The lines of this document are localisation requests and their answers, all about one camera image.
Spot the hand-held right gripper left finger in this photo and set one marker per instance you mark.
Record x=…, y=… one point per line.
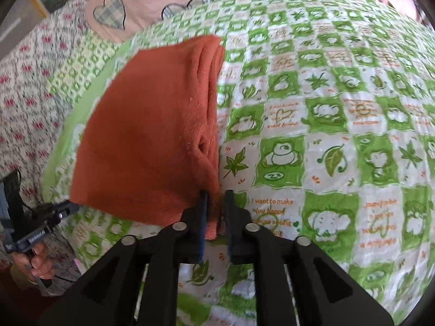
x=203, y=232

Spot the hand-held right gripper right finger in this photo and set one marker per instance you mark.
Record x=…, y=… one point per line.
x=231, y=232

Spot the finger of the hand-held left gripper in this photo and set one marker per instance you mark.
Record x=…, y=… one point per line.
x=63, y=210

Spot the orange knit sweater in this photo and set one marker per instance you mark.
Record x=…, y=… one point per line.
x=142, y=135

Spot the person's left hand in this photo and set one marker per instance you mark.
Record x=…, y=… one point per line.
x=42, y=265

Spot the floral bed sheet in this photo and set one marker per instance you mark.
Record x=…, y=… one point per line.
x=27, y=108

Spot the green checked printed blanket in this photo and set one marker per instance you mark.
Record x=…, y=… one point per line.
x=323, y=125

